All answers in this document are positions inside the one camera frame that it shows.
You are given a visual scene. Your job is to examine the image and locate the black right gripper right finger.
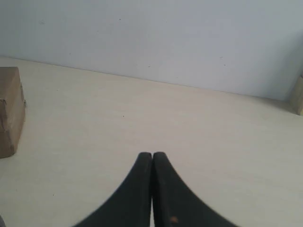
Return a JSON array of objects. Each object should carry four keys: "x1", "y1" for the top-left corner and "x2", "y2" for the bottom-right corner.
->
[{"x1": 152, "y1": 152, "x2": 229, "y2": 227}]

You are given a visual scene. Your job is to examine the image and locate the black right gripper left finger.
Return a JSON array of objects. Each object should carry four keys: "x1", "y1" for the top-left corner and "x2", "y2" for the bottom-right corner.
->
[{"x1": 76, "y1": 152, "x2": 152, "y2": 227}]

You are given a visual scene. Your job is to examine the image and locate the brown cardboard box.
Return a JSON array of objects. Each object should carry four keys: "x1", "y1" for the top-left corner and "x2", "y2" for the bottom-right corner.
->
[{"x1": 0, "y1": 67, "x2": 26, "y2": 158}]

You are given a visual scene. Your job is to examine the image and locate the pale wooden block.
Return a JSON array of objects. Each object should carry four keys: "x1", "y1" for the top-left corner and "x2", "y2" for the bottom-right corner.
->
[{"x1": 290, "y1": 75, "x2": 303, "y2": 115}]

